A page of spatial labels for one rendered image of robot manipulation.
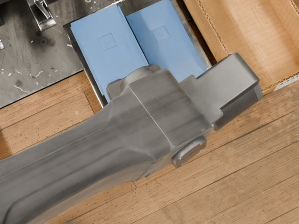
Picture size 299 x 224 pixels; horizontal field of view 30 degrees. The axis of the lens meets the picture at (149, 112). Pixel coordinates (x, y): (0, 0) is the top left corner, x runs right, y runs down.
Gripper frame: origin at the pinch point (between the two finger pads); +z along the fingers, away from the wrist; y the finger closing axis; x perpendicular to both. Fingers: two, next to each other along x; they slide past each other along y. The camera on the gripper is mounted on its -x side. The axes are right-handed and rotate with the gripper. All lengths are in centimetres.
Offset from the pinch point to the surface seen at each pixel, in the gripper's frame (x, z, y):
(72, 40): 3.6, 12.2, 9.2
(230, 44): -17.3, 8.0, -0.3
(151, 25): -7.8, 10.1, 6.9
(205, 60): -12.5, 6.3, -0.4
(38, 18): 7.0, 7.7, 14.2
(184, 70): -9.0, 5.9, -0.5
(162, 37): -8.3, 8.9, 4.8
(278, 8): -25.7, 6.6, 2.0
